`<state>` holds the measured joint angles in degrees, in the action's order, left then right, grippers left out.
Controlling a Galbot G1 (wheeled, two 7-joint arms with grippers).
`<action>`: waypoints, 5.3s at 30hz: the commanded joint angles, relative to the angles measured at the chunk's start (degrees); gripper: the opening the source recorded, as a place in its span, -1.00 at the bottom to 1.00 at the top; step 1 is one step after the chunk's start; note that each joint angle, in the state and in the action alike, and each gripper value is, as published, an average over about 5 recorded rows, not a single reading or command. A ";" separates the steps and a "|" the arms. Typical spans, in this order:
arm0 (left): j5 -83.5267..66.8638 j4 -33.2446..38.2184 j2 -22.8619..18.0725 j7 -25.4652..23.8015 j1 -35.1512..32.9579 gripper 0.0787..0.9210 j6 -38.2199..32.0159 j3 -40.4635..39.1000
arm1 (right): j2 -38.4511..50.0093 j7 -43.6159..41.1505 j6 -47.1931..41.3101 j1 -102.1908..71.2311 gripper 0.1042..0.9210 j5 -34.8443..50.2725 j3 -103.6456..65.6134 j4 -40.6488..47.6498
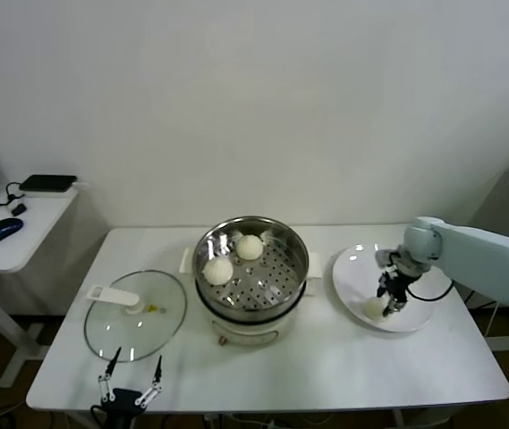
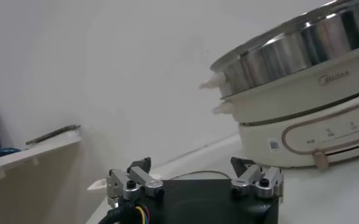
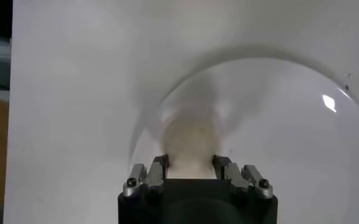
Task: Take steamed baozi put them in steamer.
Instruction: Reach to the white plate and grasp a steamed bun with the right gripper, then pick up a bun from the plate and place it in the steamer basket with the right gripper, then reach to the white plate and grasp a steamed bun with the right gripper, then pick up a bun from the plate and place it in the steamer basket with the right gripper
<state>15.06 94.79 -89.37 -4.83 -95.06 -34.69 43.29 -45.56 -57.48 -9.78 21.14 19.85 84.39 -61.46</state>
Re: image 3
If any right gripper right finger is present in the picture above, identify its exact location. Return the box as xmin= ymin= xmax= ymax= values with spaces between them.
xmin=211 ymin=153 xmax=274 ymax=200

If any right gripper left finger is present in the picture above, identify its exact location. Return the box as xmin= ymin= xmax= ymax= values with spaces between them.
xmin=123 ymin=153 xmax=170 ymax=198

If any white steamed baozi bun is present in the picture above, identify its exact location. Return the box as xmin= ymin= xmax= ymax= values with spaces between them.
xmin=160 ymin=115 xmax=221 ymax=180

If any white round plate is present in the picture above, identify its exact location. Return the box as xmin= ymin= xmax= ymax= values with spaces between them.
xmin=129 ymin=56 xmax=359 ymax=224

